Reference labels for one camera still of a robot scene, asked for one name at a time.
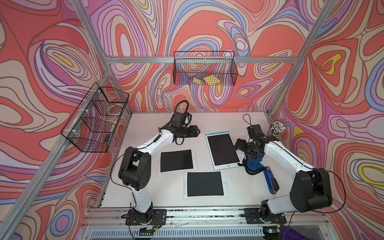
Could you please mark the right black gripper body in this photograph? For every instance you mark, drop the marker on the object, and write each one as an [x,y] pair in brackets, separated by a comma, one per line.
[250,151]

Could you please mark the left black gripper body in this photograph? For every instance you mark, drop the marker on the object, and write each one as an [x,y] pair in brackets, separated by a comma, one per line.
[184,132]

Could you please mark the blue microfibre cloth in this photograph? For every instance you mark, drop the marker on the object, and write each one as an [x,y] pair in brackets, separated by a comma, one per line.
[253,166]

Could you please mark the blue-edged white drawing tablet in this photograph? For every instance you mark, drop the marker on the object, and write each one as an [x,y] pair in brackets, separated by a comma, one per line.
[222,152]

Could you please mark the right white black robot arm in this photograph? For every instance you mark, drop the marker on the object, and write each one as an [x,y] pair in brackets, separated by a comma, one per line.
[311,188]

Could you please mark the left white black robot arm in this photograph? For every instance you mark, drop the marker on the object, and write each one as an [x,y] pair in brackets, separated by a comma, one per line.
[136,167]

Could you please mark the cup of pencils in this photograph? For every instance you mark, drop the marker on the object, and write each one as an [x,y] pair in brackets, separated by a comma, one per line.
[276,129]

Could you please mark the yellow sticky notes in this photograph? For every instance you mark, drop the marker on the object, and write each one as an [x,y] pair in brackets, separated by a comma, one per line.
[209,80]

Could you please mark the purple cloth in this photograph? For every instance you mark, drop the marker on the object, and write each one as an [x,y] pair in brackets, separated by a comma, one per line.
[288,233]

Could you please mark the black wire basket back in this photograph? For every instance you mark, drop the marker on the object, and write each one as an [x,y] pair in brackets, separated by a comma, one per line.
[199,64]

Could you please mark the black wire basket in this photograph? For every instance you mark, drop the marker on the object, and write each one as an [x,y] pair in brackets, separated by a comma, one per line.
[199,64]
[92,126]

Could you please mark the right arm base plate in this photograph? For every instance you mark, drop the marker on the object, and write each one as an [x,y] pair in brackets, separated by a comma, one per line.
[255,216]

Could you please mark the black wire basket left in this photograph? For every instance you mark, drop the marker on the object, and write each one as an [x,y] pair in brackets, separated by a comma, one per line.
[92,126]

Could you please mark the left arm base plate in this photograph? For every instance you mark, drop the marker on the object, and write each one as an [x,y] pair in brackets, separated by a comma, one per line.
[156,217]

